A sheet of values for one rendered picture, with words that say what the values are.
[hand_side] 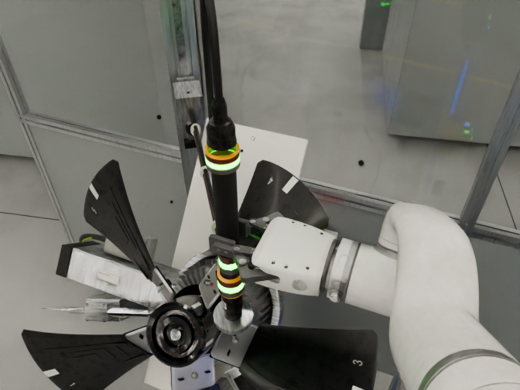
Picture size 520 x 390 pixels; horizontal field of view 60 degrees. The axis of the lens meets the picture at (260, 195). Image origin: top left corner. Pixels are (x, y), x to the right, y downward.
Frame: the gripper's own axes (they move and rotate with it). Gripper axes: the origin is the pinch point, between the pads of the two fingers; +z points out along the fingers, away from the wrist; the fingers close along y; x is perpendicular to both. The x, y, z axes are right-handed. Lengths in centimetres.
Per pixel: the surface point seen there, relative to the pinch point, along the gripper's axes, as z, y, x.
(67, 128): 103, 70, -48
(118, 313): 28.8, 1.0, -37.1
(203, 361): 5.5, -3.2, -34.9
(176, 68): 42, 56, -6
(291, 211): -5.0, 14.9, -6.5
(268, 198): 0.5, 18.3, -8.0
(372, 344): -24.2, 6.8, -25.5
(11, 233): 186, 79, -148
